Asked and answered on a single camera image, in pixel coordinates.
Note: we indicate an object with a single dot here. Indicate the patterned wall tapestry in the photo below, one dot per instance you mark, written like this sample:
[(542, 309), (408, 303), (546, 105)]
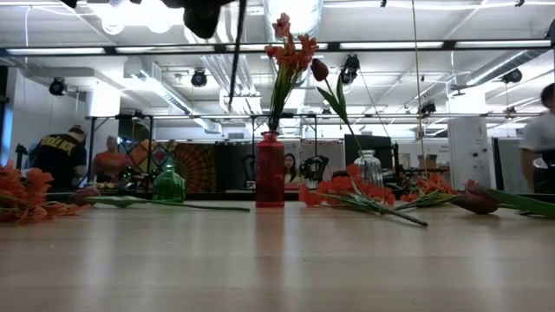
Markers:
[(197, 167)]

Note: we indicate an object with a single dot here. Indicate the cardboard box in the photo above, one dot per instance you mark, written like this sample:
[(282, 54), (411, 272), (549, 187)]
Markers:
[(429, 161)]

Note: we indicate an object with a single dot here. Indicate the overhead light bar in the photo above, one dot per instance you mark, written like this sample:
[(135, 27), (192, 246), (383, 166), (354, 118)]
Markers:
[(56, 51)]

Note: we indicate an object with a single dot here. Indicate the silver ceiling air duct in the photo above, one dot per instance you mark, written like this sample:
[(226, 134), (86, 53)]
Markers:
[(308, 17)]

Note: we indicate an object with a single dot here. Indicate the orange flower bunch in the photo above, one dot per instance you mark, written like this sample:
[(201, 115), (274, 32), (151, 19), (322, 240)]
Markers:
[(288, 56), (34, 182)]

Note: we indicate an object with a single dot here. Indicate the black monitor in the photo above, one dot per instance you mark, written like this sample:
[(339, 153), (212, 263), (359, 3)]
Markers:
[(377, 143)]

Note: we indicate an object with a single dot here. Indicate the clear glass vase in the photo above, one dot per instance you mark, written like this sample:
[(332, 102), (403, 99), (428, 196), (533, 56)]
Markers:
[(369, 169)]

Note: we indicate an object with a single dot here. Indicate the dark red tulip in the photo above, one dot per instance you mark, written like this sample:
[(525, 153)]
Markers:
[(121, 201), (477, 203), (320, 69)]

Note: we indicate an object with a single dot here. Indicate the black background station frame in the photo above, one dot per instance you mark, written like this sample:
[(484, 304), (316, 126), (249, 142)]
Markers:
[(91, 125)]

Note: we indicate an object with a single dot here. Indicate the white cabinet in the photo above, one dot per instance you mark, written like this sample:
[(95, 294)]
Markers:
[(470, 151)]

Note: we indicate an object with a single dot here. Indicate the red glass vase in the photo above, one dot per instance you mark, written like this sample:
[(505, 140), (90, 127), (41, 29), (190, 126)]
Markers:
[(269, 173)]

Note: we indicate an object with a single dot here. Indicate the green glass vase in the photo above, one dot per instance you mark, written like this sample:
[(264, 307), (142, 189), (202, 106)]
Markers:
[(169, 188)]

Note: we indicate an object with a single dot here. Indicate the grey partition panel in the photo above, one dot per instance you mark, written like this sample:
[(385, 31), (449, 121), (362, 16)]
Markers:
[(509, 164)]

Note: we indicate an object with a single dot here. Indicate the black background robot arm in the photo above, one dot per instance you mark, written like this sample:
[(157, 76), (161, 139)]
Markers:
[(314, 167)]

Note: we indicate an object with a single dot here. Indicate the black aluminium table frame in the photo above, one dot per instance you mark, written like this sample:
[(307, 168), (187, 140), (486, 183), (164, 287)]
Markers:
[(225, 196)]

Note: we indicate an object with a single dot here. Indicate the person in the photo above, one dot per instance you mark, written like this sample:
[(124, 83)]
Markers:
[(290, 167), (537, 130), (58, 156), (108, 162)]

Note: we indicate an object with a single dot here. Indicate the red flower bunch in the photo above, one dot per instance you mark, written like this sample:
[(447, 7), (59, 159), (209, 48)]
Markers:
[(433, 184), (342, 184)]

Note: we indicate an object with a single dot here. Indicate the black ceiling spotlight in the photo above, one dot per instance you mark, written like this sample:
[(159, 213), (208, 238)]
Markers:
[(513, 76), (428, 108), (199, 79), (349, 69), (57, 87)]

